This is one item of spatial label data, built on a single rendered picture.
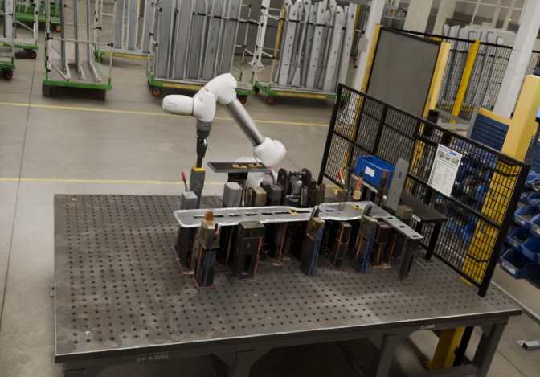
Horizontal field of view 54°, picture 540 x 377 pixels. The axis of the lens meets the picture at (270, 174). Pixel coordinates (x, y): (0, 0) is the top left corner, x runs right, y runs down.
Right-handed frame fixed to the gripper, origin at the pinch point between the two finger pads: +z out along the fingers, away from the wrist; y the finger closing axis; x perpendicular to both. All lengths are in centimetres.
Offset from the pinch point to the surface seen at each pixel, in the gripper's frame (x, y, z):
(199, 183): 0.5, 3.5, 12.3
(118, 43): 147, -928, 76
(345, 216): 81, 43, 19
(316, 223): 52, 54, 16
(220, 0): 266, -669, -58
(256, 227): 15, 54, 16
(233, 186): 15.4, 18.1, 8.0
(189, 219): -15.9, 36.1, 19.0
